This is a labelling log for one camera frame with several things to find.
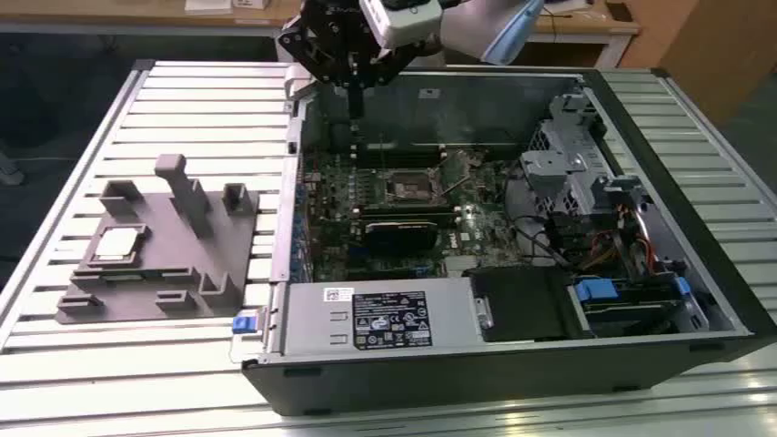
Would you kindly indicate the blue case latch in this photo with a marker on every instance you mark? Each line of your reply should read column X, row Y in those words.
column 243, row 324

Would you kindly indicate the silver power supply unit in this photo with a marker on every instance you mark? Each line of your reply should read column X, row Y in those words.
column 316, row 328

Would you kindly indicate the blue disk carrier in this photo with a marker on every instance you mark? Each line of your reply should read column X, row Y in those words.
column 592, row 290

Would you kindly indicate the wooden cabinet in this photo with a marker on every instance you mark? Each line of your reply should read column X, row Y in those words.
column 716, row 54

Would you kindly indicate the wooden desk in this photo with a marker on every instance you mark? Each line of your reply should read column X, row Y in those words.
column 152, row 18

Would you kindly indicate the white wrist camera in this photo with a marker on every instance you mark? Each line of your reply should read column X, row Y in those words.
column 407, row 25

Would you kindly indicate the black graphics card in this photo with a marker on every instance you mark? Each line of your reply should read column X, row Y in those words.
column 397, row 239

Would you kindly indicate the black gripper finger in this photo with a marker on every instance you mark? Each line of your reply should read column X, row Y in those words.
column 391, row 64
column 304, row 52

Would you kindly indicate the black PC case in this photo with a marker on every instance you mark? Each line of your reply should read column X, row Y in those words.
column 425, row 387

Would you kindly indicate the grey parts rack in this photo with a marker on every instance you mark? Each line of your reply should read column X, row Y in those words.
column 176, row 273

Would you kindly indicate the silver CPU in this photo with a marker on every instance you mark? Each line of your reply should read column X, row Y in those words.
column 117, row 243

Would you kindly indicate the metal locking lever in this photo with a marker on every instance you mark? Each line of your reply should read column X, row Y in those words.
column 383, row 152

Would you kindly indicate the white box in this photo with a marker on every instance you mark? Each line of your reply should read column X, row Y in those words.
column 252, row 3
column 208, row 4

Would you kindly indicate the small silver heatsink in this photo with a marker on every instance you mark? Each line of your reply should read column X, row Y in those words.
column 463, row 265

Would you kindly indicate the metal disk bay cage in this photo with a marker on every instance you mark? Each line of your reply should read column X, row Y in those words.
column 547, row 170

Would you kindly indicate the black RAM slot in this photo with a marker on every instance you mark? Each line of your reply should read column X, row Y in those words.
column 400, row 151
column 407, row 206
column 400, row 156
column 408, row 218
column 400, row 145
column 408, row 214
column 407, row 210

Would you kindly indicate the black plastic shroud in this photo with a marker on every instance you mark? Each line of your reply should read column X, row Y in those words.
column 521, row 305

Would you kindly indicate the green motherboard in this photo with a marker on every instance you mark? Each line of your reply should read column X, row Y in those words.
column 492, row 214

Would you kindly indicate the grey chair base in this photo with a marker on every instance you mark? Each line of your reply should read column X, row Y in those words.
column 11, row 175

